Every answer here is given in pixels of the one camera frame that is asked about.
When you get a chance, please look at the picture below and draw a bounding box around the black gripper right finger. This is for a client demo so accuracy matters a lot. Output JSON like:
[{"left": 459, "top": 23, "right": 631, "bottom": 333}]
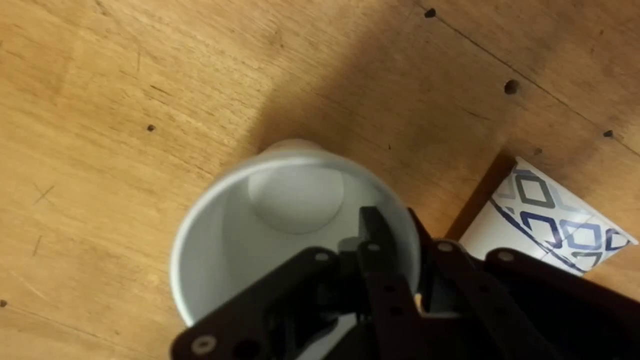
[{"left": 406, "top": 209, "right": 640, "bottom": 360}]

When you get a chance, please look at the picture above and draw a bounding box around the plain white paper cup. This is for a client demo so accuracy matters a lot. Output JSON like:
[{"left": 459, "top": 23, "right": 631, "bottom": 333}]
[{"left": 168, "top": 137, "right": 425, "bottom": 360}]

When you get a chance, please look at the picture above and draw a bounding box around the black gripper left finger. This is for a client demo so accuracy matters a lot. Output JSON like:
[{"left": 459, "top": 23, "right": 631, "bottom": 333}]
[{"left": 168, "top": 207, "right": 431, "bottom": 360}]

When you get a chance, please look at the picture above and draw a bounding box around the white cup with blue print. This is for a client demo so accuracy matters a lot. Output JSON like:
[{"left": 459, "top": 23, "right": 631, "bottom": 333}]
[{"left": 459, "top": 154, "right": 640, "bottom": 278}]

